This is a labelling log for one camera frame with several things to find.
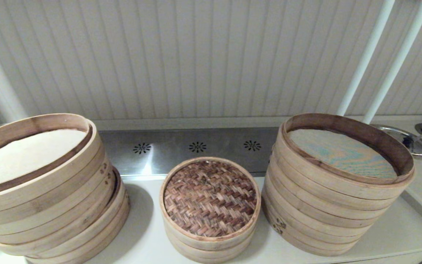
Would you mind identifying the stamped bamboo steamer basket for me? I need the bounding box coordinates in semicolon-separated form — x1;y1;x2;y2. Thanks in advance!
262;191;380;257

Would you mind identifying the wide bamboo steamer basket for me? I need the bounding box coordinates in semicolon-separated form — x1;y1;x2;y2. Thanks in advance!
0;167;126;257

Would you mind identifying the woven bamboo steamer lid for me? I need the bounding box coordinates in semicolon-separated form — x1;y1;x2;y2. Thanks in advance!
159;157;262;252

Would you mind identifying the white metal pipe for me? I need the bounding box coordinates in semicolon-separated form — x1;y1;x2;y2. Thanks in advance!
362;0;422;124
336;0;396;117

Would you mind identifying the round steel recessed dish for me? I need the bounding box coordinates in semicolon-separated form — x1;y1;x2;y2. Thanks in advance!
370;124;422;161

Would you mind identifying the steel panel with vent holes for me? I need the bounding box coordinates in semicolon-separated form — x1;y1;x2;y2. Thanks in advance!
97;127;281;176

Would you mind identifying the white cloth steamer liner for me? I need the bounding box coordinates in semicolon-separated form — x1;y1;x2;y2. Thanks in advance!
288;128;399;179
0;128;88;191

